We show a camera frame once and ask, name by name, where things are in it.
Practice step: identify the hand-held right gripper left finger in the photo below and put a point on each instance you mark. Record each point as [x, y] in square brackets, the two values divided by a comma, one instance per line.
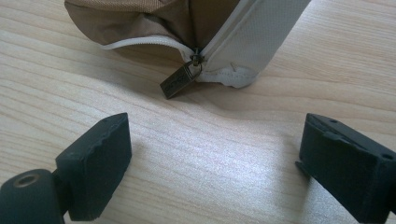
[95, 168]

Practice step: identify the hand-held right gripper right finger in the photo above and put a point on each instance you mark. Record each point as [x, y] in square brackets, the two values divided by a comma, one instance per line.
[348, 168]

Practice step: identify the bronze metal zipper pull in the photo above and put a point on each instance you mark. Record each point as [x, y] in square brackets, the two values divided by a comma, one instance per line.
[179, 79]

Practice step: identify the brown and white zipper pouch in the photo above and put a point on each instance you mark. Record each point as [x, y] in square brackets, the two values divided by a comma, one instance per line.
[218, 34]

